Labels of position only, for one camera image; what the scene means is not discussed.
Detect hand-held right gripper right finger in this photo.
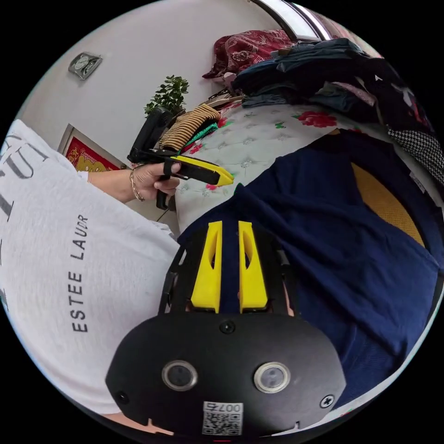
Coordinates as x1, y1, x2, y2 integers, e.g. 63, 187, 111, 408
238, 221, 269, 310

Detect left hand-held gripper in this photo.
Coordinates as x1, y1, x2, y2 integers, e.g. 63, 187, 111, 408
127, 148, 235, 211

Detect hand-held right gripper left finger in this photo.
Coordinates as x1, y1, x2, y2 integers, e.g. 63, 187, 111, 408
191, 221, 223, 310

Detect dark blue long sleeve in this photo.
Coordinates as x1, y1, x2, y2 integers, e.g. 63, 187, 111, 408
177, 128, 444, 411

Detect person's left forearm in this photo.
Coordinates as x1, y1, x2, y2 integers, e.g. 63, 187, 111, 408
86, 168, 140, 204

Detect person's left hand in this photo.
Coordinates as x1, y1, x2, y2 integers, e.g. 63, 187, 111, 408
133, 160, 182, 203

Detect person's right hand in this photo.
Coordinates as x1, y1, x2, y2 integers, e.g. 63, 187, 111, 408
103, 412, 175, 436

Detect striped and green clothes pile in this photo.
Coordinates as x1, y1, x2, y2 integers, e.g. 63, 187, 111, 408
159, 104, 223, 154

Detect bed with floral quilt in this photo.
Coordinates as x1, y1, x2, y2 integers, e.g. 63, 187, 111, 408
175, 101, 441, 236

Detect green potted plant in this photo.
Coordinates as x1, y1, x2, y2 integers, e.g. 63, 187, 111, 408
143, 74, 190, 117

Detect red framed picture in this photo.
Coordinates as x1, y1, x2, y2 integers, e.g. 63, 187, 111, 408
56, 123, 123, 173

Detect red floral blanket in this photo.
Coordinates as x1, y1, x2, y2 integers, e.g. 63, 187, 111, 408
202, 29, 296, 81

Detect person's body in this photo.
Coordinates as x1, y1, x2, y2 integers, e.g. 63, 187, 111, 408
0, 119, 182, 417

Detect dark pile of clothes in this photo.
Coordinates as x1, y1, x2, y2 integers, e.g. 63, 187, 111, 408
231, 37, 444, 190

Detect window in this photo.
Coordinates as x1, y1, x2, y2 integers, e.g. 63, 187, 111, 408
252, 0, 334, 43

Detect silver wall clock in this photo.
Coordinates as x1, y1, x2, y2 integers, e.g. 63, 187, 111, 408
68, 51, 103, 81

